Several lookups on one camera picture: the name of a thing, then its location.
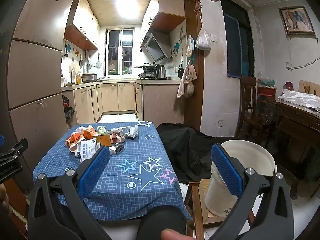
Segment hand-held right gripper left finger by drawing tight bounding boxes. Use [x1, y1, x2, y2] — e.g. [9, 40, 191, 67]
[27, 145, 112, 240]

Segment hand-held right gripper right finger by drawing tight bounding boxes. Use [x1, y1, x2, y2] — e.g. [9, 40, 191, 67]
[211, 144, 294, 240]

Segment white labelled packet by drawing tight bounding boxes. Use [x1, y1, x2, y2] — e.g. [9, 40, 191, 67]
[75, 139, 101, 163]

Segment white plastic bucket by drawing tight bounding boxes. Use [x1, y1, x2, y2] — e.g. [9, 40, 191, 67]
[204, 140, 277, 218]

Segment cardboard carton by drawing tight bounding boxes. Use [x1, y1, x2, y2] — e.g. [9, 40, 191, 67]
[96, 135, 112, 148]

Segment small black packet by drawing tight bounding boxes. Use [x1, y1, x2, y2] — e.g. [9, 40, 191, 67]
[109, 142, 125, 154]

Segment small red box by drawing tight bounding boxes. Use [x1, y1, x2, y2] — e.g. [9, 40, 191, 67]
[110, 133, 126, 144]

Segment white tube box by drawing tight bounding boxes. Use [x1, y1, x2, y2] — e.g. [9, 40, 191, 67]
[105, 127, 127, 135]

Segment silver wrapper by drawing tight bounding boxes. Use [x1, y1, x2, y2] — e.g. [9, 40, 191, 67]
[125, 125, 139, 139]

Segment person's right hand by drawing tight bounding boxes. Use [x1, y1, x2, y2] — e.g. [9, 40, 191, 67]
[161, 228, 186, 240]

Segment small wooden stool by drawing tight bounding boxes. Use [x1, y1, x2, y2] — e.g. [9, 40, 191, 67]
[184, 178, 256, 240]

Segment wooden chair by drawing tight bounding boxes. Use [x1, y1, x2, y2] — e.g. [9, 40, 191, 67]
[236, 74, 275, 146]

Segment black plastic bags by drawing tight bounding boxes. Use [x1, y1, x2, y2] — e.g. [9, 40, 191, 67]
[62, 95, 75, 121]

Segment lower kitchen cabinets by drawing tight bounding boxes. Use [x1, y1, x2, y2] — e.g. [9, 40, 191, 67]
[61, 81, 143, 124]

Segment beige refrigerator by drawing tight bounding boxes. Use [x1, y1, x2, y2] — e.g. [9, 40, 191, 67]
[7, 0, 78, 172]

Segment person's dark-clothed knee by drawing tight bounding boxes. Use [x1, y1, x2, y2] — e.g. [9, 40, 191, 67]
[136, 204, 187, 240]

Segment dark wooden dining table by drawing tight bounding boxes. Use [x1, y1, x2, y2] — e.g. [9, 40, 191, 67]
[264, 96, 320, 198]

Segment red basin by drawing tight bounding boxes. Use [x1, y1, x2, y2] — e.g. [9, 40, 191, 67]
[257, 86, 278, 97]

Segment kitchen counter partition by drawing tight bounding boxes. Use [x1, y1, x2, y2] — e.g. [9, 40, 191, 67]
[142, 78, 187, 125]

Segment white plastic sheet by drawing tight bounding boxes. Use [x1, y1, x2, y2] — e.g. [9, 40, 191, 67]
[278, 89, 320, 110]

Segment jar with maroon lid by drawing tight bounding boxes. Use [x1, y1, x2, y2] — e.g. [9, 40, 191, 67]
[283, 81, 296, 96]

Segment black wok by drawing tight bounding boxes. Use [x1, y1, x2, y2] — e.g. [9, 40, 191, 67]
[132, 63, 157, 73]

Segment steel kettle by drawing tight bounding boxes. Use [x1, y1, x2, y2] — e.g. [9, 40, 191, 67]
[153, 64, 168, 80]

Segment kitchen window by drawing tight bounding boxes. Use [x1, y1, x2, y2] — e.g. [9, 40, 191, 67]
[104, 27, 137, 77]

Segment light wooden board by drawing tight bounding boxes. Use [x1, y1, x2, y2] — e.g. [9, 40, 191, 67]
[298, 80, 320, 96]

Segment blue face mask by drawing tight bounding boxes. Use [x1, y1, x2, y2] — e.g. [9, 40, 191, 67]
[186, 35, 195, 57]

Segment white hanging plastic bag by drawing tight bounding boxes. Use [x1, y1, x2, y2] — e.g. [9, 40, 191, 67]
[195, 17, 212, 51]

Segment dark sliding window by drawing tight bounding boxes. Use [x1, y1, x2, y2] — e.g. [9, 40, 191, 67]
[221, 0, 256, 78]

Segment upper kitchen cabinet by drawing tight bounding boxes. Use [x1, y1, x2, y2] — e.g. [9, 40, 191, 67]
[141, 0, 187, 33]
[64, 0, 101, 51]

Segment steel range hood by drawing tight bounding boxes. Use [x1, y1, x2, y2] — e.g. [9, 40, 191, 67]
[140, 28, 173, 62]

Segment framed picture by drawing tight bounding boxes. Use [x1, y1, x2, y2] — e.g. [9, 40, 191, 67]
[278, 6, 316, 37]

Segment white wall cable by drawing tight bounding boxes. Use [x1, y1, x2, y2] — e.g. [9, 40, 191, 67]
[291, 55, 320, 69]

